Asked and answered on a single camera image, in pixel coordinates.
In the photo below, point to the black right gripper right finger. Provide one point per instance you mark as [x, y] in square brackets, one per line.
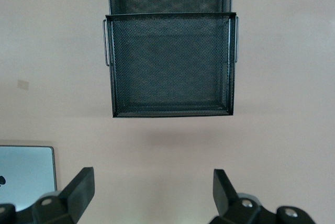
[222, 195]

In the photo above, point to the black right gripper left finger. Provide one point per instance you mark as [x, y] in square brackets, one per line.
[81, 190]

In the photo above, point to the silver closed laptop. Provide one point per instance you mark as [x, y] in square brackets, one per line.
[26, 169]

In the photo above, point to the brown tape patch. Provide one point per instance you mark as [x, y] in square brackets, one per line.
[23, 84]

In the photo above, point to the black mesh two-tier tray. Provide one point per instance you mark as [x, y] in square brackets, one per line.
[170, 64]

